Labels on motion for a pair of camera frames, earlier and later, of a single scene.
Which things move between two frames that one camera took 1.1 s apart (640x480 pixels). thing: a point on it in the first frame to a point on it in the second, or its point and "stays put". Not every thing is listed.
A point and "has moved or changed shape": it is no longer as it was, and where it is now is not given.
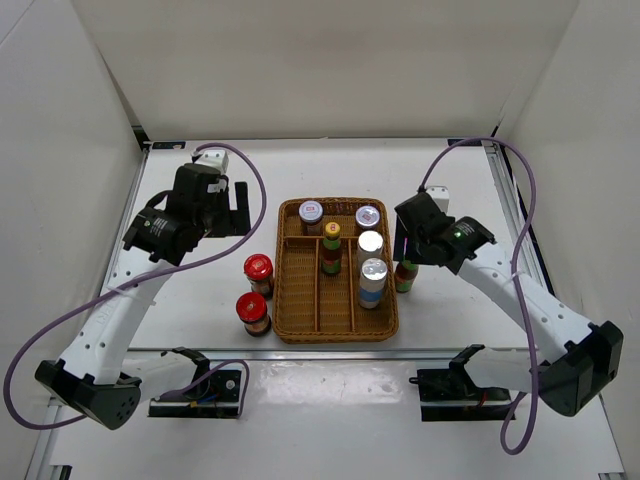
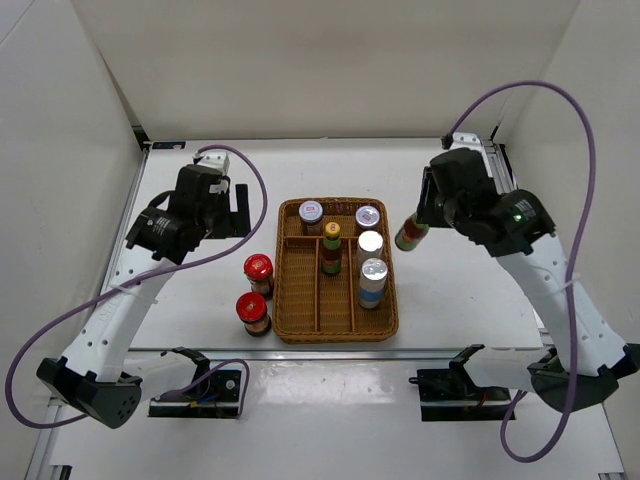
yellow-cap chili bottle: (331, 255) stays put
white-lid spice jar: (310, 213) stays put
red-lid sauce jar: (258, 269) stays put
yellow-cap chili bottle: (404, 275) has moved or changed shape
